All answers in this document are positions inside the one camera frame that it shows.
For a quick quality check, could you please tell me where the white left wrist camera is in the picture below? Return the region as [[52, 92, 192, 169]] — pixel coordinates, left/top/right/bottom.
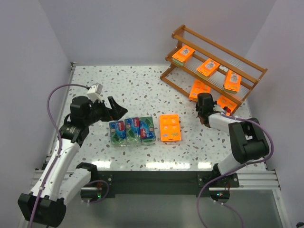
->
[[86, 83, 103, 103]]

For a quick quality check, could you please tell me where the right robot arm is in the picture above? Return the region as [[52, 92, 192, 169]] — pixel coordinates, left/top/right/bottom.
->
[[196, 93, 270, 182]]

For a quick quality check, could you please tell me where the black table base frame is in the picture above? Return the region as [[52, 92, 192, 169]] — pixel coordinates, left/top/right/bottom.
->
[[80, 171, 240, 200]]

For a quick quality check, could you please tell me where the wooden shelf rack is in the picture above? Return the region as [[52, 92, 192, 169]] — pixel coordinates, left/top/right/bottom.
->
[[160, 25, 267, 112]]

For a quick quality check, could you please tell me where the orange sponge box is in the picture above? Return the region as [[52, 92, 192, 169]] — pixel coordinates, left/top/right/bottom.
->
[[196, 58, 220, 79], [172, 45, 195, 66], [217, 95, 237, 112], [222, 69, 242, 94]]

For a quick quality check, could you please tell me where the blue sponge pack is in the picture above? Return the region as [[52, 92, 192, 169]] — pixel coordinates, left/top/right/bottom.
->
[[124, 117, 141, 145], [109, 121, 126, 146]]

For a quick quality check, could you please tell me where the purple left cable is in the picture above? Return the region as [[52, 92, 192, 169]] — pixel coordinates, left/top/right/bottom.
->
[[28, 84, 111, 228]]

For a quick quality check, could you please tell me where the blue sponge pack middle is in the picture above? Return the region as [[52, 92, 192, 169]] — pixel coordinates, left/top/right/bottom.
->
[[124, 117, 141, 145]]

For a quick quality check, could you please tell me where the green sponge pack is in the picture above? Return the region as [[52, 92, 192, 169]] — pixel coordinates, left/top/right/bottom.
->
[[139, 116, 156, 145]]

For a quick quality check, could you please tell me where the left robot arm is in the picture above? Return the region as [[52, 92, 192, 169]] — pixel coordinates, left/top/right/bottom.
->
[[18, 96, 128, 228]]

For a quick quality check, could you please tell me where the blue sponge pack left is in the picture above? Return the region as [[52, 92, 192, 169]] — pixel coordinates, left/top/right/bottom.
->
[[109, 121, 126, 146]]

